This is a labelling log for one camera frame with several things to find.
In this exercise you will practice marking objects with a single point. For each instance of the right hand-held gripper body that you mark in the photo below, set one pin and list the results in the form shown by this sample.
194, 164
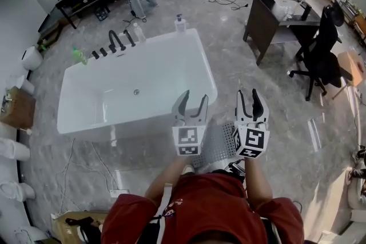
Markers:
253, 138

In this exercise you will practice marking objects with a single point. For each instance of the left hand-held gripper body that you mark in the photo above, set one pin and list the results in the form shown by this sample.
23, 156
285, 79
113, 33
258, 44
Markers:
188, 137

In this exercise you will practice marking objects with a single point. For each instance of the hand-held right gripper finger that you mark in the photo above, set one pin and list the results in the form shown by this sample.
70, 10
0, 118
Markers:
242, 110
259, 108

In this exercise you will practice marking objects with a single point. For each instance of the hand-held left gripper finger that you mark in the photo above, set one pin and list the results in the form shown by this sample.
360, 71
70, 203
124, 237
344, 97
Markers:
180, 107
203, 111

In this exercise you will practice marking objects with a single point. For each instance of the grey perforated bath mat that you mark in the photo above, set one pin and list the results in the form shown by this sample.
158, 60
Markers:
218, 143

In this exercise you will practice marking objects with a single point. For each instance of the white bathtub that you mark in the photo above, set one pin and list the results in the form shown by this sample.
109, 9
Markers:
128, 71

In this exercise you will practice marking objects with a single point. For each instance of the person's right forearm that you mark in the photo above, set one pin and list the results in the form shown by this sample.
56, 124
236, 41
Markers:
257, 180

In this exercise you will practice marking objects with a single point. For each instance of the person's left forearm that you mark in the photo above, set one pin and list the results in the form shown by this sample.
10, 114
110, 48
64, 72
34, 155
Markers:
167, 177

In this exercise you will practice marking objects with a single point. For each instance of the metal bathtub drain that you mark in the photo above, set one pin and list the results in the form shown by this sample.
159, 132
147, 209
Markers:
136, 92

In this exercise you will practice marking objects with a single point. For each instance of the black curved bathtub faucet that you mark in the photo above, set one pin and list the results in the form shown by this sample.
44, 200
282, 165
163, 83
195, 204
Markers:
114, 40

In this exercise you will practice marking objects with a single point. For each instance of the person's white shoe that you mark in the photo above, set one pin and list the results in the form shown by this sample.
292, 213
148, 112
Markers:
188, 169

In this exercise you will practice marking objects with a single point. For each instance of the person's black shoe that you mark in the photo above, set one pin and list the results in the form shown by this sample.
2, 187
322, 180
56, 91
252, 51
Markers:
236, 169

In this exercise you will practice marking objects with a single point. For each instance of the person's red shirt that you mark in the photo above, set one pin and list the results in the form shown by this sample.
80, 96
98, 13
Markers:
206, 208

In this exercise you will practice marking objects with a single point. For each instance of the white pump bottle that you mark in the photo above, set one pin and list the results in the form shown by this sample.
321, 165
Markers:
181, 25

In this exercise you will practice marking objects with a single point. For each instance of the dark wooden desk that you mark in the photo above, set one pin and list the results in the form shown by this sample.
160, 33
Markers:
261, 25

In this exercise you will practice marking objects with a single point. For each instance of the black office chair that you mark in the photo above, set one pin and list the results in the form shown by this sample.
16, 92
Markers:
327, 60

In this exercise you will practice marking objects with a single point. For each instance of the clear plastic bottle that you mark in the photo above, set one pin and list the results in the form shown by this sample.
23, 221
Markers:
139, 33

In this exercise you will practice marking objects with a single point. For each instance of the black hand shower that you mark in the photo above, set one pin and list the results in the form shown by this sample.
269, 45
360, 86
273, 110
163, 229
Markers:
130, 38

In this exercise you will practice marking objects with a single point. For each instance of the black faucet knob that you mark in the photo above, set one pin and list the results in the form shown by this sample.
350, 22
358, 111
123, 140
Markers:
95, 55
103, 52

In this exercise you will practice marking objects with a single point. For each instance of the white basin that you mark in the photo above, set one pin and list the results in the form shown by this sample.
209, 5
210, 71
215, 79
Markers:
286, 8

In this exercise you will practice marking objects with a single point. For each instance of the black bottle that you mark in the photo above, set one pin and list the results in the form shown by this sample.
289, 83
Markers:
306, 12

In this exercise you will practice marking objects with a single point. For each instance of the green plastic bottle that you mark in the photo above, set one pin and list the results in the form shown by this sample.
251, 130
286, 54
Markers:
80, 56

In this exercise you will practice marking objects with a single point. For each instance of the black crate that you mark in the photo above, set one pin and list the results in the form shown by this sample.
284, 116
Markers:
102, 13

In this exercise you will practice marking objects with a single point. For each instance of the shelf rack with plants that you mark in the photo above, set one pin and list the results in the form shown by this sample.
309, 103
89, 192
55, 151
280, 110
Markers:
356, 17

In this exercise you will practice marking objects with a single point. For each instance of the white trash bin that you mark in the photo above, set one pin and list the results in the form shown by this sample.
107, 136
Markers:
32, 58

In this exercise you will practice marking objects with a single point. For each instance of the brown wooden box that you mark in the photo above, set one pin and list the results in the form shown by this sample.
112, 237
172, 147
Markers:
18, 110

